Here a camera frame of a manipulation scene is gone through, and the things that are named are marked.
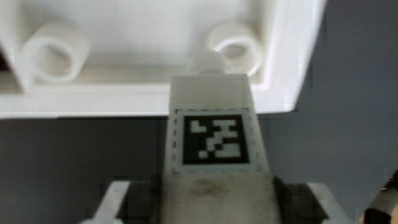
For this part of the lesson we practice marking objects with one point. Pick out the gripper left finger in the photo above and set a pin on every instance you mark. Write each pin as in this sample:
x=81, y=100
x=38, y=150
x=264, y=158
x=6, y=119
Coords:
x=127, y=205

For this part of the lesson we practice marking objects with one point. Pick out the white square tabletop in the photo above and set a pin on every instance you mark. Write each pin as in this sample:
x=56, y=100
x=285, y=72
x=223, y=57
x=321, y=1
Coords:
x=136, y=57

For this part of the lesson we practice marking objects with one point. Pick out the white table leg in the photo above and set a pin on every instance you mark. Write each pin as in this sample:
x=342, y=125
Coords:
x=218, y=181

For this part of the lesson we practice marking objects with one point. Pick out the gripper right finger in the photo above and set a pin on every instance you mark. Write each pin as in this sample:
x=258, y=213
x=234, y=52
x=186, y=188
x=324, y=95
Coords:
x=308, y=204

